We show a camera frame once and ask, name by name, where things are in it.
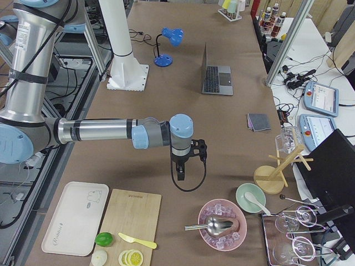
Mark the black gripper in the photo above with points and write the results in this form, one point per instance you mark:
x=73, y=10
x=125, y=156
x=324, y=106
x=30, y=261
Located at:
x=178, y=161

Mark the grey laptop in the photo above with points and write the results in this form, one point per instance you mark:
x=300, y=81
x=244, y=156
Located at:
x=215, y=80

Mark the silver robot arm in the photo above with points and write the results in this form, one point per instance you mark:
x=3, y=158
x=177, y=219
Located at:
x=25, y=131

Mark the pink bowl with ice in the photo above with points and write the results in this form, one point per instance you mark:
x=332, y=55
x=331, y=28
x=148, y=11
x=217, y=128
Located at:
x=227, y=209

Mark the wooden cutting board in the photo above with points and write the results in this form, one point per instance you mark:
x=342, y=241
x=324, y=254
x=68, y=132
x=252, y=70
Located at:
x=134, y=214

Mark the metal scoop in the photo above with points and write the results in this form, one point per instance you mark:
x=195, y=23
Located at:
x=216, y=226

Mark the green bowl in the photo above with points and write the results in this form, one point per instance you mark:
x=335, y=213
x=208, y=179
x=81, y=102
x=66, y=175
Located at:
x=244, y=203

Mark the white ceramic spoon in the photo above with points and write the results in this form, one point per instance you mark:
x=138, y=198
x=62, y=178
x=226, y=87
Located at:
x=250, y=197

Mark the yellow plastic knife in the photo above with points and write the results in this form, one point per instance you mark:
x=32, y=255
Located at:
x=131, y=239

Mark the grey folded cloth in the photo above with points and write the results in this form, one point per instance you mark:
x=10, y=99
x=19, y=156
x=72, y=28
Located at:
x=258, y=122

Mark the wooden cup stand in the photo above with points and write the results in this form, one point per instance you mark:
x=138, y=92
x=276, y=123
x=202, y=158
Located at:
x=271, y=179

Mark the sliced lemon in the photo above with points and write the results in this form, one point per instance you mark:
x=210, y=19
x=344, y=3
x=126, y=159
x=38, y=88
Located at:
x=132, y=257

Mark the green lime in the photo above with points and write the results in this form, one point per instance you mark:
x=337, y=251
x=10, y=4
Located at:
x=104, y=239

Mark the clear glass mug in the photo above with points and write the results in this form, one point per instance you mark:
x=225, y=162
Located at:
x=288, y=139

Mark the white onion half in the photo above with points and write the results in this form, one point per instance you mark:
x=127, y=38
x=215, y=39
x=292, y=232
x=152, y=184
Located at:
x=99, y=258

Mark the white plastic tray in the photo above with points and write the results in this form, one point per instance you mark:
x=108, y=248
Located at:
x=76, y=219

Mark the blue desk lamp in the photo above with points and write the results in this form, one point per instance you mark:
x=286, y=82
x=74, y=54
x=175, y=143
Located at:
x=174, y=37

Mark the black glass rack tray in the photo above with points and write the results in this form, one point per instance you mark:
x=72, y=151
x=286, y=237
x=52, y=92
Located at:
x=273, y=237

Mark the upper wine glass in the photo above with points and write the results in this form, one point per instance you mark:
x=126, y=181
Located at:
x=293, y=221

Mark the wine glass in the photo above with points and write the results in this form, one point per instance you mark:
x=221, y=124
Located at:
x=295, y=252
x=293, y=221

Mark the lower teach pendant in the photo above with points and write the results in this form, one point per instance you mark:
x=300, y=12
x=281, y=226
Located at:
x=315, y=129

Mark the teach pendant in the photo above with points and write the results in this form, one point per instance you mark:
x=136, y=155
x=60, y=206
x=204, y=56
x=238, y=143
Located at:
x=315, y=129
x=322, y=99

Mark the lower wine glass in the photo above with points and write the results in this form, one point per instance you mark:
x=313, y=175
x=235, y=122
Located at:
x=295, y=252

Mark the black monitor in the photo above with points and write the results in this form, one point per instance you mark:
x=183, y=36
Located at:
x=331, y=177

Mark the upper teach pendant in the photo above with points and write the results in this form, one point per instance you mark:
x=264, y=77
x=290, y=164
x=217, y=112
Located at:
x=322, y=99

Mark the white cup rack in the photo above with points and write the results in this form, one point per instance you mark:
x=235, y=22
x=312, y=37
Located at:
x=231, y=9

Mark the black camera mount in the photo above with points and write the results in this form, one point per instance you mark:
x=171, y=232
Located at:
x=199, y=148

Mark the white pedestal column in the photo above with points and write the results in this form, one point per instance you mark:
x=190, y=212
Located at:
x=126, y=72

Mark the aluminium frame post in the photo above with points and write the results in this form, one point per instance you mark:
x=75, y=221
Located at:
x=287, y=43

